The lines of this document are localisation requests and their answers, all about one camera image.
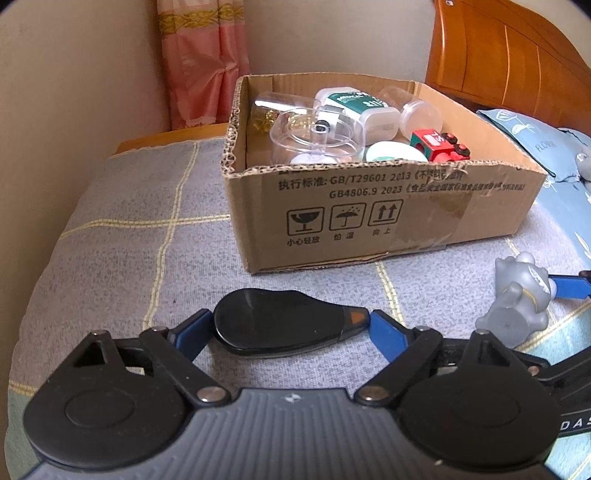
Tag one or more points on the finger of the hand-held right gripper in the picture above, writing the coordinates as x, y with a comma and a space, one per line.
572, 369
572, 286

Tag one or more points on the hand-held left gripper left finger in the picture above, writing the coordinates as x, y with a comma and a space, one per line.
193, 334

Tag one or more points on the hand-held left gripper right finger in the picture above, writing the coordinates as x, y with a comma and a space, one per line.
388, 336

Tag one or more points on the grey rubber animal toy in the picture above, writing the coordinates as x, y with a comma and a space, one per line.
512, 304

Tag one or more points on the black oval case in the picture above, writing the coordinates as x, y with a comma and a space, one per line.
277, 323

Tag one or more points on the cardboard box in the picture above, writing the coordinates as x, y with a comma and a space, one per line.
369, 221

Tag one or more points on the white green round lid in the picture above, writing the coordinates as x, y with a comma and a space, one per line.
397, 153

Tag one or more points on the red toy train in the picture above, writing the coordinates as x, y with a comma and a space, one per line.
438, 145

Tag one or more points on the clear plastic jar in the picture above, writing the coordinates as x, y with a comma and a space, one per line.
422, 117

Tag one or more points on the white jar with green label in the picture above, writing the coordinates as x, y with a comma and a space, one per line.
360, 108

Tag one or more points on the blue floral bedsheet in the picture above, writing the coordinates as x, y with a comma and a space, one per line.
570, 217

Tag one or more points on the checkered grey-green blanket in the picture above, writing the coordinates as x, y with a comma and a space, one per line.
138, 258

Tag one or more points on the blue floral pillow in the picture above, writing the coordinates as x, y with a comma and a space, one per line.
531, 134

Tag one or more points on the wooden bed board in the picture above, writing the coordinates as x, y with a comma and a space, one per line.
171, 137

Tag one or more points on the clear round plastic container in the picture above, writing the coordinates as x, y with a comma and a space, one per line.
318, 134

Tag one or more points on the wooden headboard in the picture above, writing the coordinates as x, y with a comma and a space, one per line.
503, 55

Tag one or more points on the pink curtain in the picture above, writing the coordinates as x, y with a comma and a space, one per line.
198, 64

